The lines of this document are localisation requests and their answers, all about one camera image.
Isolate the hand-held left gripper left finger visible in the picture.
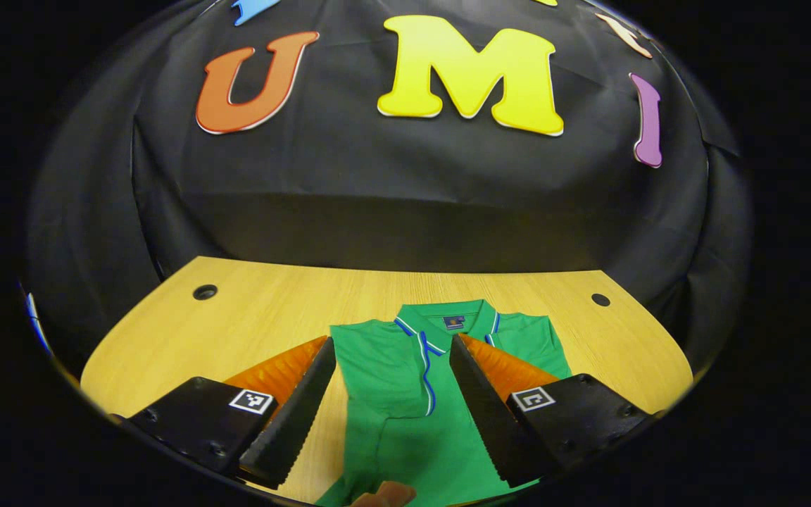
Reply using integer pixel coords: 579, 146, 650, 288
126, 336, 338, 491

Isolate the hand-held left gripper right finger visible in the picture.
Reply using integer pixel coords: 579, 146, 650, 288
448, 333, 654, 489

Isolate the green T-shirt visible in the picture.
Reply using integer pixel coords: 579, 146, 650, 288
315, 299, 573, 507

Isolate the black backdrop cloth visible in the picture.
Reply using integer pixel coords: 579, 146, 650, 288
25, 0, 755, 374

